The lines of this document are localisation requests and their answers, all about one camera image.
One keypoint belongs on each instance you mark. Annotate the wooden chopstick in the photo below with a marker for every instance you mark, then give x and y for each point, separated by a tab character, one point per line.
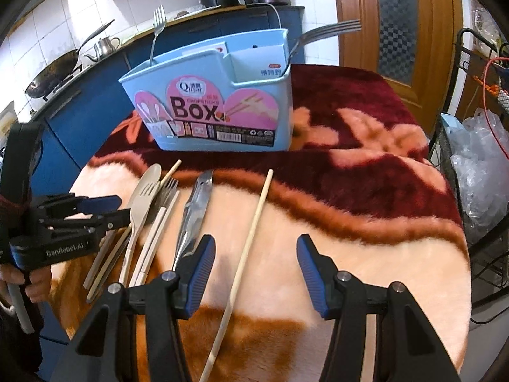
171	171
250	238

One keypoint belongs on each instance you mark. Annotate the beige plastic spoon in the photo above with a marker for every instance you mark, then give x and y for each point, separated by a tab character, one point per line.
153	173

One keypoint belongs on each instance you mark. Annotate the light blue utensil box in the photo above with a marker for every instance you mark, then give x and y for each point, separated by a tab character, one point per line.
254	99

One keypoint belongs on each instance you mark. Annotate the black wok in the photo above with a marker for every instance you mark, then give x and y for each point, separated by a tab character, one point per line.
55	71

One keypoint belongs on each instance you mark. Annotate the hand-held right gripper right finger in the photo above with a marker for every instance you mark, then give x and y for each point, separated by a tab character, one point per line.
314	276

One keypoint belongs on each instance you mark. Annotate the metal fork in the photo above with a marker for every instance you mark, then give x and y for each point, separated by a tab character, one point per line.
318	34
158	28
170	189

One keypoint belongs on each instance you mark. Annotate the metal knife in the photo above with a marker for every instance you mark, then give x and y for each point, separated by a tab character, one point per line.
197	207

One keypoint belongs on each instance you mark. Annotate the person's dark clothing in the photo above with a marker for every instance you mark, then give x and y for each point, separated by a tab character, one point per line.
20	350

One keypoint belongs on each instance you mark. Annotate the white plastic bag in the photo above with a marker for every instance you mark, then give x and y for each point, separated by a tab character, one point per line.
487	20

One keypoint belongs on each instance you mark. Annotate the person's left hand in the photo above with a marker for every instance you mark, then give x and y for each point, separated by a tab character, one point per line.
37	286

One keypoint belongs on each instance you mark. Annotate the metal kettle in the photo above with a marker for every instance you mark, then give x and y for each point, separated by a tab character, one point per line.
104	47

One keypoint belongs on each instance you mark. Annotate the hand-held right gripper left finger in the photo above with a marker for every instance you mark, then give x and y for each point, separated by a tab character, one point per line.
201	272

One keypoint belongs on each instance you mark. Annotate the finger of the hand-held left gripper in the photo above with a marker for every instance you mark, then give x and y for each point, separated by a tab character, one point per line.
115	219
99	203

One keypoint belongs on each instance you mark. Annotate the floral plush blanket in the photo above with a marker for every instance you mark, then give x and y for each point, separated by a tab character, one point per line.
358	215

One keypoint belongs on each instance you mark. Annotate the beige plastic chopstick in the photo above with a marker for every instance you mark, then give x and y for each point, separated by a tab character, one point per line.
153	242

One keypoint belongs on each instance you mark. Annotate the beige plastic fork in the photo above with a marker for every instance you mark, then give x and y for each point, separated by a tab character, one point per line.
139	211

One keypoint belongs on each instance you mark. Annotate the clear plastic bags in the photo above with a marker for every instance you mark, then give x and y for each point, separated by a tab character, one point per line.
485	167

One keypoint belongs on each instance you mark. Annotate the wooden door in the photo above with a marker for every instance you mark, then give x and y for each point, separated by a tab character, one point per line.
433	47

